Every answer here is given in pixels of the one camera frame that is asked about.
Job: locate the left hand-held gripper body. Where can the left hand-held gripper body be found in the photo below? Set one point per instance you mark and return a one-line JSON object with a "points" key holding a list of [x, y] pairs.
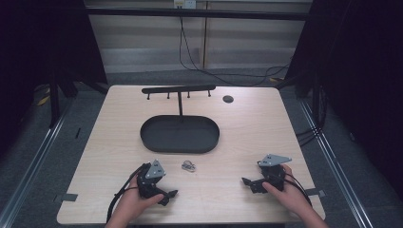
{"points": [[149, 186]]}

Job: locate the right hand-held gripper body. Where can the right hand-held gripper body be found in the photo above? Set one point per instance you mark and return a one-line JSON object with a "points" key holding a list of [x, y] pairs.
{"points": [[274, 175]]}

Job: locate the black jewelry stand with tray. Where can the black jewelry stand with tray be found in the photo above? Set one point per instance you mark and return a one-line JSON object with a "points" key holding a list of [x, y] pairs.
{"points": [[180, 136]]}

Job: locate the person's left hand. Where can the person's left hand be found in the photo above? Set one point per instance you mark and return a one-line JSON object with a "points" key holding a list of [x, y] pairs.
{"points": [[133, 204]]}

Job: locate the person's right hand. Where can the person's right hand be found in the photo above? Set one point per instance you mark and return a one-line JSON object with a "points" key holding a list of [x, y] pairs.
{"points": [[291, 198]]}

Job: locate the grey tape strip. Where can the grey tape strip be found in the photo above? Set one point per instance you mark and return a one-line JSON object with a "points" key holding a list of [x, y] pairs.
{"points": [[66, 197], [316, 192]]}

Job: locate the round black table grommet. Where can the round black table grommet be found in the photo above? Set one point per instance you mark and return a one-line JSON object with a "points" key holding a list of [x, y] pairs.
{"points": [[228, 98]]}

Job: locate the black metal stand leg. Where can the black metal stand leg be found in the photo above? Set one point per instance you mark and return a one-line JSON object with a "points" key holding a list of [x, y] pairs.
{"points": [[54, 101]]}

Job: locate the black curtain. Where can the black curtain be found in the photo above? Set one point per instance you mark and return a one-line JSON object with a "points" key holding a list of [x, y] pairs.
{"points": [[358, 79], [41, 47]]}

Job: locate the yellow floor tape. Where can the yellow floor tape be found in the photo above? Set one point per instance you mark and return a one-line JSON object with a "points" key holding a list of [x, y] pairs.
{"points": [[42, 100]]}

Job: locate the black horizontal metal bar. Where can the black horizontal metal bar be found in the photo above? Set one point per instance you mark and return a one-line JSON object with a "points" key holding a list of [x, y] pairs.
{"points": [[196, 13]]}

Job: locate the silver floor rail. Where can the silver floor rail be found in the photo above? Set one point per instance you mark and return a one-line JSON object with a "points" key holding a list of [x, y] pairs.
{"points": [[31, 161], [337, 164]]}

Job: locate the white wall socket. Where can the white wall socket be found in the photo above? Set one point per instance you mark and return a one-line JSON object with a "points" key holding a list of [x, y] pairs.
{"points": [[184, 3]]}

